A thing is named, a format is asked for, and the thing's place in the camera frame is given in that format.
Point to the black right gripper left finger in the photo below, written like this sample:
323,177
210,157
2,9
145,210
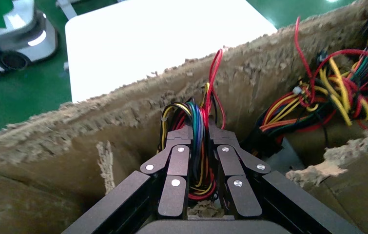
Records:
175,193

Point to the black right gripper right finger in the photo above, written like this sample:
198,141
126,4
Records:
240,193

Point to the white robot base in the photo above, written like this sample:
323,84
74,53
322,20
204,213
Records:
25,29

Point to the short torn cardboard divider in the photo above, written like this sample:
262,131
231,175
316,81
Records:
358,187

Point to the torn brown cardboard box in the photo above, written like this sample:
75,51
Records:
74,129

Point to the white table leg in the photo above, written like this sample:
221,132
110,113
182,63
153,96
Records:
67,9

